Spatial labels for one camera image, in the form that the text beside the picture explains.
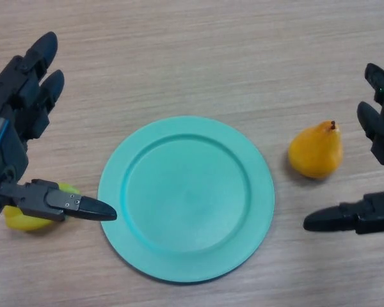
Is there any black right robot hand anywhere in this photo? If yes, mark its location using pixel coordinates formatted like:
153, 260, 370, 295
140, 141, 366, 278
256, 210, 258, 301
303, 63, 384, 236

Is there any teal round plate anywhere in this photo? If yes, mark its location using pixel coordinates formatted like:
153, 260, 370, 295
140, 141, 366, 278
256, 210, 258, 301
97, 115, 276, 284

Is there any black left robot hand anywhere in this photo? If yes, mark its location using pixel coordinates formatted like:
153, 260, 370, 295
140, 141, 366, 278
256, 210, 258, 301
0, 31, 118, 223

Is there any yellow green starfruit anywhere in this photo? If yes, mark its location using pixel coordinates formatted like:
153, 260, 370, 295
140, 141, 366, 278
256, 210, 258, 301
3, 182, 81, 232

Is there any yellow orange pear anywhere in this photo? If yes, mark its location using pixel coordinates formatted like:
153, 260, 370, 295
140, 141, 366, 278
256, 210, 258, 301
287, 120, 344, 179

